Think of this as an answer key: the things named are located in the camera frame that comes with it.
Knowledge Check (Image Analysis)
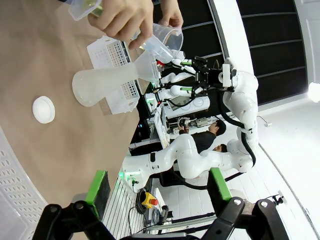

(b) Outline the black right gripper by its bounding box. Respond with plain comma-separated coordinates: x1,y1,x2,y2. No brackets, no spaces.
179,56,224,98

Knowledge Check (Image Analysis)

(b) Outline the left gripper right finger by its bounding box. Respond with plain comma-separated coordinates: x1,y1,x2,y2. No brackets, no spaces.
199,167,293,240

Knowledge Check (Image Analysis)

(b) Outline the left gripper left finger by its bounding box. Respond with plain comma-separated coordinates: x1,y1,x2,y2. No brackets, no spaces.
32,169,121,240

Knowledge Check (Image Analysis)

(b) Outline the clear plastic beaker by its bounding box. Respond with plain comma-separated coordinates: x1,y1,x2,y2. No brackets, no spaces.
132,23,185,65

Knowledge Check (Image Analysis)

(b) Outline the translucent plastic funnel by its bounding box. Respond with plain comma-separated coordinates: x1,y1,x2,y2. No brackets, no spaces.
134,51,161,89

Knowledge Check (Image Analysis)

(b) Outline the white perforated plastic basket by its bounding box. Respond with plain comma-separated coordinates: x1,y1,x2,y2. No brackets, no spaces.
86,35,141,115
0,124,49,240

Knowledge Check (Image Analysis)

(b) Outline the white round flask cap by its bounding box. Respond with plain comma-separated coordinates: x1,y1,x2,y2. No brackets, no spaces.
32,95,56,124

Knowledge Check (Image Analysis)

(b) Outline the translucent plastic conical flask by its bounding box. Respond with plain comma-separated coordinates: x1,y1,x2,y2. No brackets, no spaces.
71,62,140,108

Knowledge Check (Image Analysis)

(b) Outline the clear plastic graduated cylinder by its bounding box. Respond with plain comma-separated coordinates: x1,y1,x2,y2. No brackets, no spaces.
68,0,104,22

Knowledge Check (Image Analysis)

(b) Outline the person's left hand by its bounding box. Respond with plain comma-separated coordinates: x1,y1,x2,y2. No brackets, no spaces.
159,0,185,28

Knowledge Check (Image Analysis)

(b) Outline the person's right hand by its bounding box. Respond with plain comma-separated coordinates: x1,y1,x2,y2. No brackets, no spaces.
87,0,155,50

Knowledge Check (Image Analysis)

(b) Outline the seated person's dark-haired head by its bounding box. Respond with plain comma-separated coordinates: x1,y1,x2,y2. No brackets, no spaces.
212,143,229,154

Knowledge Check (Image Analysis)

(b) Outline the seated person dark shirt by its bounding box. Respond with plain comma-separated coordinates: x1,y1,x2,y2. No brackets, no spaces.
178,119,227,155

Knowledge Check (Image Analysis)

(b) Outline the yellow emergency stop box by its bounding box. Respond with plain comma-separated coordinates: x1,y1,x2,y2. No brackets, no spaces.
141,191,159,210

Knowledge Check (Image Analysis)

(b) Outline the round ceiling lamp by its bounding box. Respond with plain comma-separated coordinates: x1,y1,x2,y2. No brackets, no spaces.
308,82,320,103

